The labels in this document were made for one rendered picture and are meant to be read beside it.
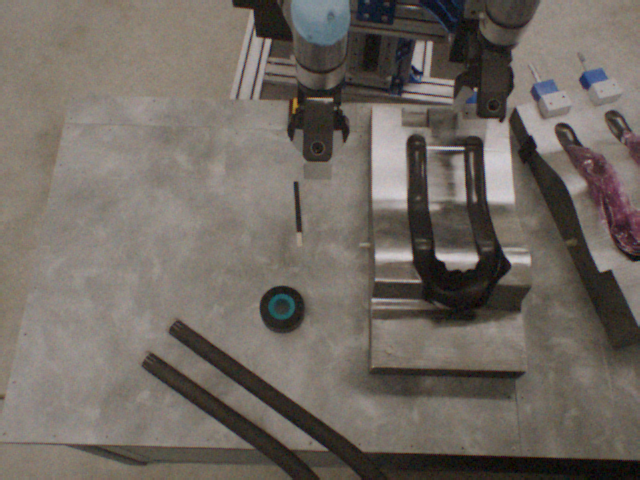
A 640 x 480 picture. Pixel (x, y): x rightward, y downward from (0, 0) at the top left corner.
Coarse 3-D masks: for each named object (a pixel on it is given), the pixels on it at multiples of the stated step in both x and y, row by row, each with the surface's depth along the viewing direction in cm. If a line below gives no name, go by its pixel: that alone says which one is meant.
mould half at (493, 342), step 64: (384, 128) 125; (448, 128) 125; (384, 192) 120; (448, 192) 120; (512, 192) 120; (384, 256) 109; (448, 256) 109; (512, 256) 110; (384, 320) 113; (448, 320) 113; (512, 320) 113
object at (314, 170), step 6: (306, 162) 114; (312, 162) 115; (318, 162) 115; (330, 162) 115; (306, 168) 116; (312, 168) 116; (318, 168) 116; (324, 168) 116; (330, 168) 116; (306, 174) 118; (312, 174) 118; (318, 174) 118; (324, 174) 118; (330, 174) 118
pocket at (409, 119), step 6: (402, 114) 128; (408, 114) 128; (414, 114) 128; (420, 114) 128; (426, 114) 128; (402, 120) 128; (408, 120) 128; (414, 120) 128; (420, 120) 128; (426, 120) 129; (408, 126) 128; (414, 126) 128; (420, 126) 128; (426, 126) 128
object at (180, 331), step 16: (176, 320) 116; (176, 336) 114; (192, 336) 113; (208, 352) 111; (224, 352) 112; (224, 368) 109; (240, 368) 109; (240, 384) 108; (256, 384) 107; (272, 400) 105; (288, 400) 105; (288, 416) 103; (304, 416) 102; (320, 432) 101; (336, 432) 101
